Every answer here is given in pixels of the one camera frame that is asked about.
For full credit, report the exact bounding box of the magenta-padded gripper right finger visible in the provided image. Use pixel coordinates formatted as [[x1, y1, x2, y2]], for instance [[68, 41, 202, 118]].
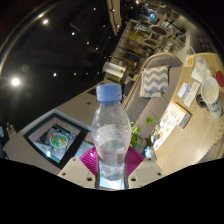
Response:
[[123, 146, 165, 190]]

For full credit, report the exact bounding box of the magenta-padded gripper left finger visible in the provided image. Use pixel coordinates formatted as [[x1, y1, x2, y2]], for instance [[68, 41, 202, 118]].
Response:
[[57, 146, 102, 190]]

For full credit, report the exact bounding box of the clear water bottle blue cap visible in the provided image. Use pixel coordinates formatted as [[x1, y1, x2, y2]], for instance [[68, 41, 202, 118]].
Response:
[[90, 83, 133, 182]]

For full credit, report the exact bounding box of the small light blue box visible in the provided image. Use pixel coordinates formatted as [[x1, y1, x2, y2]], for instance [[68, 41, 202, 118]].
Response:
[[143, 145, 158, 161]]

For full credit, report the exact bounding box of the green potted plant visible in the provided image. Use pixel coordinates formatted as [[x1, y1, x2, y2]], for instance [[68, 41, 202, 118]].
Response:
[[128, 116, 155, 149]]

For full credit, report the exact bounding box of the grey upholstered sofa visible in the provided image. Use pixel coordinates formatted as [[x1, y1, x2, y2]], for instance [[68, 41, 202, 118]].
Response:
[[123, 52, 184, 139]]

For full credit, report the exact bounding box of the white orange box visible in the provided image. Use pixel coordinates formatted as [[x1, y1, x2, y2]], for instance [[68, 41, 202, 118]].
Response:
[[166, 100, 192, 129]]

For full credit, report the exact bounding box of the grey white chevron cushion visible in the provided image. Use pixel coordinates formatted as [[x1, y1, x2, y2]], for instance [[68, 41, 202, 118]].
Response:
[[139, 65, 170, 99]]

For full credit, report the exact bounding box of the white mug with black print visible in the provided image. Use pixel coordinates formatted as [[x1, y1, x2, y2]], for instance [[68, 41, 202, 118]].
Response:
[[196, 76, 224, 119]]

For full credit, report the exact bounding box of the group of ceiling lights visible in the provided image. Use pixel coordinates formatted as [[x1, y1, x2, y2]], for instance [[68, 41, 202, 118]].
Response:
[[9, 6, 101, 88]]

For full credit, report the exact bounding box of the yellow square table sign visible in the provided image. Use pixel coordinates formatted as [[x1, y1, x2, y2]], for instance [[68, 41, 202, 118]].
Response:
[[184, 54, 195, 68]]

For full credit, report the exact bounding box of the clear plastic cup with straw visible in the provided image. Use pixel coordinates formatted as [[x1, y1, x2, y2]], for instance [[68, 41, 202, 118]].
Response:
[[194, 56, 213, 81]]

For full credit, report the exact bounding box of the flat round red coaster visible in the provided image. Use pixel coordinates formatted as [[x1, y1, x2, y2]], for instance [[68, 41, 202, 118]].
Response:
[[215, 70, 224, 88]]

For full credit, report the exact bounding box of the group of dining chairs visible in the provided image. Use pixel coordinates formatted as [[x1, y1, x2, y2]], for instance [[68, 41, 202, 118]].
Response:
[[141, 9, 188, 51]]

